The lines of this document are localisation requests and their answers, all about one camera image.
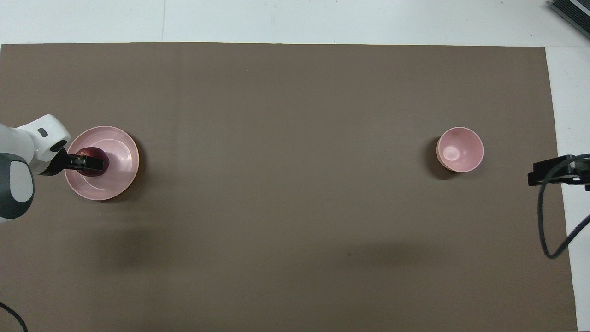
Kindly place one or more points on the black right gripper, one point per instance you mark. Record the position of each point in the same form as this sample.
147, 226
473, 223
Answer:
557, 167

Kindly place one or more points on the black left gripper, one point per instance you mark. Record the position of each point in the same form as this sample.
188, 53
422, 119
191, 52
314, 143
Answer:
55, 165

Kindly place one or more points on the dark red apple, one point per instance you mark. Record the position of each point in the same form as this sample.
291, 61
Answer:
92, 151

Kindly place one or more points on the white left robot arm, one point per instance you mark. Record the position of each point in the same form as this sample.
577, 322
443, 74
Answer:
20, 157

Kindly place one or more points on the pink plate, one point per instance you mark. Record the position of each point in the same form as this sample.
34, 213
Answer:
120, 177

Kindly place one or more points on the pink bowl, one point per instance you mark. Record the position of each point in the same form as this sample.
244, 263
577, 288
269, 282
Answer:
461, 150

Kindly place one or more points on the grey ribbed metal device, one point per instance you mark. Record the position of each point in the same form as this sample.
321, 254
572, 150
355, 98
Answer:
574, 11

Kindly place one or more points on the brown table mat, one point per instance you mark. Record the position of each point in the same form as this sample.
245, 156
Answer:
295, 207

